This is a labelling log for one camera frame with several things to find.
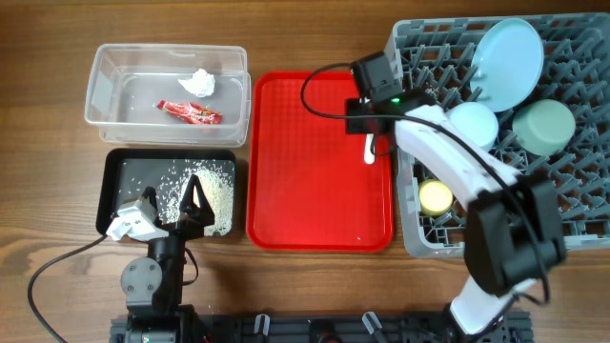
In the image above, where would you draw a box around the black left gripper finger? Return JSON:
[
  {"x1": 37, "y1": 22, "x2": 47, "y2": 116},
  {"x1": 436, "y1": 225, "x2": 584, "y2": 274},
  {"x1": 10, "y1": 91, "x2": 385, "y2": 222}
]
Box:
[
  {"x1": 141, "y1": 186, "x2": 158, "y2": 222},
  {"x1": 179, "y1": 174, "x2": 214, "y2": 219}
]

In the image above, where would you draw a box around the rice food waste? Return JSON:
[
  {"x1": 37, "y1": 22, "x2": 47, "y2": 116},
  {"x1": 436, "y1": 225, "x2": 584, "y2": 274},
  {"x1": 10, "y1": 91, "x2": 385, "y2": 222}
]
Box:
[{"x1": 115, "y1": 158, "x2": 235, "y2": 237}]

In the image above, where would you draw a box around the cream plastic spoon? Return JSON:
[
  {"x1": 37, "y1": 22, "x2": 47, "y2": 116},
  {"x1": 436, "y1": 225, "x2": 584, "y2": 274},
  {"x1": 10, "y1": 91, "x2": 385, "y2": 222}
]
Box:
[{"x1": 363, "y1": 133, "x2": 376, "y2": 165}]

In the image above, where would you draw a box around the red snack wrapper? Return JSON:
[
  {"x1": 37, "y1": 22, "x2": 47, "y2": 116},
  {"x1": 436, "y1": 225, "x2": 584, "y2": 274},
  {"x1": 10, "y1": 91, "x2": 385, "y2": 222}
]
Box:
[{"x1": 156, "y1": 100, "x2": 222, "y2": 125}]

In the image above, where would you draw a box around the yellow plastic cup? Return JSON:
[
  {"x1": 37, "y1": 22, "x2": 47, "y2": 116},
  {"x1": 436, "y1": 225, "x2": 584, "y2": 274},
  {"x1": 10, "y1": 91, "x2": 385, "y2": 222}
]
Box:
[{"x1": 418, "y1": 179, "x2": 454, "y2": 216}]

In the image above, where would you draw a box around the light blue bowl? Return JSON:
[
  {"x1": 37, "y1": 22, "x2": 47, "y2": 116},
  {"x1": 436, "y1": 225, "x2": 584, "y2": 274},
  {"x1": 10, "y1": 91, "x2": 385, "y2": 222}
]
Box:
[{"x1": 447, "y1": 102, "x2": 499, "y2": 151}]

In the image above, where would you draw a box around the white napkin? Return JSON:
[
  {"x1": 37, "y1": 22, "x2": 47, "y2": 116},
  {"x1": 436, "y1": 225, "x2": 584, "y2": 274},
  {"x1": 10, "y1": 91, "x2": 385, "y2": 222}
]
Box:
[{"x1": 178, "y1": 69, "x2": 215, "y2": 98}]

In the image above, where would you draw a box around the light blue plate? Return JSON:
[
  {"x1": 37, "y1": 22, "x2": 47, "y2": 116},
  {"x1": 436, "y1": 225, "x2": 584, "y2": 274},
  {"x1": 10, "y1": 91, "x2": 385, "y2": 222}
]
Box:
[{"x1": 470, "y1": 18, "x2": 544, "y2": 112}]

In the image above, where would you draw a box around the green bowl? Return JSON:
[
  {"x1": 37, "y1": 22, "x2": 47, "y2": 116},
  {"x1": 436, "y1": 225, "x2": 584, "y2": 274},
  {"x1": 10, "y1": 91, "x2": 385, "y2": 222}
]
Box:
[{"x1": 512, "y1": 99, "x2": 576, "y2": 156}]

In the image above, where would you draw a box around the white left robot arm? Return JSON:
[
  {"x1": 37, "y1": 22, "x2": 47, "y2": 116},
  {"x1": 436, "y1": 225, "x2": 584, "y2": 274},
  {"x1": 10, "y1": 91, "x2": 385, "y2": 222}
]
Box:
[{"x1": 109, "y1": 175, "x2": 215, "y2": 343}]

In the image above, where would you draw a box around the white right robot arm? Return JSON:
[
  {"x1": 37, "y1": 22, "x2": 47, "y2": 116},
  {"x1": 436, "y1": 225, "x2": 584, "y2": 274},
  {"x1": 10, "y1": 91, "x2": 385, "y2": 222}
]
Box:
[{"x1": 345, "y1": 91, "x2": 567, "y2": 342}]

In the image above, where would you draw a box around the grey dishwasher rack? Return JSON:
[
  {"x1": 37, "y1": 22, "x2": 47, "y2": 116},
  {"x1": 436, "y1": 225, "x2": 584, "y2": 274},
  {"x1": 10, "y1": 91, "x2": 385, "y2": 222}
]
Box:
[{"x1": 384, "y1": 12, "x2": 609, "y2": 258}]

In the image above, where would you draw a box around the black plastic tray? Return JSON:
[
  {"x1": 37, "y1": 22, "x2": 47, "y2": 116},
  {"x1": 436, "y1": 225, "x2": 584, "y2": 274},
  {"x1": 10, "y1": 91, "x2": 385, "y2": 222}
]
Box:
[{"x1": 95, "y1": 148, "x2": 240, "y2": 234}]

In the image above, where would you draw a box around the red serving tray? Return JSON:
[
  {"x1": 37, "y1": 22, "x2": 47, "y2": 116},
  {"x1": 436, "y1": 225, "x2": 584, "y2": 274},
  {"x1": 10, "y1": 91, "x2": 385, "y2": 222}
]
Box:
[{"x1": 246, "y1": 71, "x2": 394, "y2": 252}]

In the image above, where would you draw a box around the clear plastic bin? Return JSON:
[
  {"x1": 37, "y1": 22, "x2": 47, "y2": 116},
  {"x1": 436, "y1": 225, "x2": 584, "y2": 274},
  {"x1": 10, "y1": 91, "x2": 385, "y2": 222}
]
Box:
[{"x1": 84, "y1": 43, "x2": 252, "y2": 148}]

